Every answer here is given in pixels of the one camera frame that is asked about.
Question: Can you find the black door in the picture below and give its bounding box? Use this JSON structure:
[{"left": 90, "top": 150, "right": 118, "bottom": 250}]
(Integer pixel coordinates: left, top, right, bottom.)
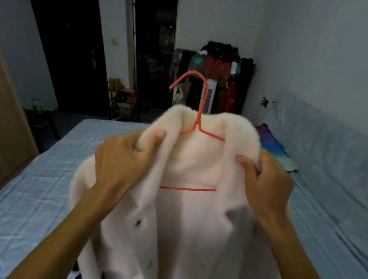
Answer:
[{"left": 3, "top": 0, "right": 123, "bottom": 118}]

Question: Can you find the dark wooden stool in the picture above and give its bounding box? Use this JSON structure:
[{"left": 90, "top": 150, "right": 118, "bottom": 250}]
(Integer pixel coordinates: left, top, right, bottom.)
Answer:
[{"left": 19, "top": 107, "right": 64, "bottom": 156}]

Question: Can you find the person's right forearm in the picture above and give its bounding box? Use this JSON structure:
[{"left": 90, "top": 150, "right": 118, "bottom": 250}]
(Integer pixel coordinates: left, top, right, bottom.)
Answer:
[{"left": 250, "top": 205, "right": 362, "bottom": 279}]

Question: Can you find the person's left hand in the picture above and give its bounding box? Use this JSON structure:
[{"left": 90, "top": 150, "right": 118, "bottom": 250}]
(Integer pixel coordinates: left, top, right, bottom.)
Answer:
[{"left": 88, "top": 121, "right": 167, "bottom": 209}]

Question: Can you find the person's right hand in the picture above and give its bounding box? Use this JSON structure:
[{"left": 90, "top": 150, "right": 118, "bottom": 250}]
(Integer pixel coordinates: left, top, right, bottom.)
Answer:
[{"left": 227, "top": 146, "right": 299, "bottom": 226}]

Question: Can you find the white plastic bag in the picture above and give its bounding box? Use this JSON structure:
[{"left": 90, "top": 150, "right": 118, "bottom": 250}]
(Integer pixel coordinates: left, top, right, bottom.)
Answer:
[{"left": 171, "top": 82, "right": 186, "bottom": 106}]

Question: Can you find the purple and blue pillow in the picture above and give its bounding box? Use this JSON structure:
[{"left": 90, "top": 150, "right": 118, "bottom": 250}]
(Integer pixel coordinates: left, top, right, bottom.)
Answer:
[{"left": 250, "top": 122, "right": 304, "bottom": 173}]

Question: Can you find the metal door handle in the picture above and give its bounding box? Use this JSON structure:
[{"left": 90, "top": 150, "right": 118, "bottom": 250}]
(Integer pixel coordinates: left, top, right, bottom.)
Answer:
[{"left": 88, "top": 50, "right": 99, "bottom": 70}]

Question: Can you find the clothes rack with garments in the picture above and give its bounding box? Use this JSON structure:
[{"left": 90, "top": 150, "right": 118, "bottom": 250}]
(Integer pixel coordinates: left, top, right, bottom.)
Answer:
[{"left": 165, "top": 36, "right": 257, "bottom": 118}]

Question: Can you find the white tower fan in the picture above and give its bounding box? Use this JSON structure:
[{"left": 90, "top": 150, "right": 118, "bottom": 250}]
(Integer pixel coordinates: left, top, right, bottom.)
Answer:
[{"left": 202, "top": 79, "right": 218, "bottom": 115}]

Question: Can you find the metal shoe rack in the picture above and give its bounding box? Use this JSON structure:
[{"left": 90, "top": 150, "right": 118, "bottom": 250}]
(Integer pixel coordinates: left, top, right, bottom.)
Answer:
[{"left": 104, "top": 85, "right": 145, "bottom": 124}]

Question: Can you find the green plastic bottle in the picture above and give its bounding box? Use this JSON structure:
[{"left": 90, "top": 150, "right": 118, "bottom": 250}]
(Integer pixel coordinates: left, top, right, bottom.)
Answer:
[{"left": 31, "top": 98, "right": 45, "bottom": 115}]

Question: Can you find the bed with pale checked sheet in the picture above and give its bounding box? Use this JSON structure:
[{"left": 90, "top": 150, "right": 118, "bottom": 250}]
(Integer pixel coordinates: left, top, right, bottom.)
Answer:
[{"left": 0, "top": 51, "right": 368, "bottom": 279}]

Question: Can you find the white fuzzy coat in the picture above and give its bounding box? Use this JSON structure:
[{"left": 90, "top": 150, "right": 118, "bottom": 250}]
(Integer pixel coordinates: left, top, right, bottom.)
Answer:
[{"left": 57, "top": 91, "right": 302, "bottom": 279}]

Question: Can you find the person's left forearm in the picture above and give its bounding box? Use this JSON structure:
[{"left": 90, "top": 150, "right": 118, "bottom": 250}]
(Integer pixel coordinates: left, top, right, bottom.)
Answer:
[{"left": 7, "top": 175, "right": 124, "bottom": 279}]

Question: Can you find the pink wire hanger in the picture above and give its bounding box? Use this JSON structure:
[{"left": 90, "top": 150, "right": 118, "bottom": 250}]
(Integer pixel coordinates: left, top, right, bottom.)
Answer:
[{"left": 156, "top": 67, "right": 233, "bottom": 197}]

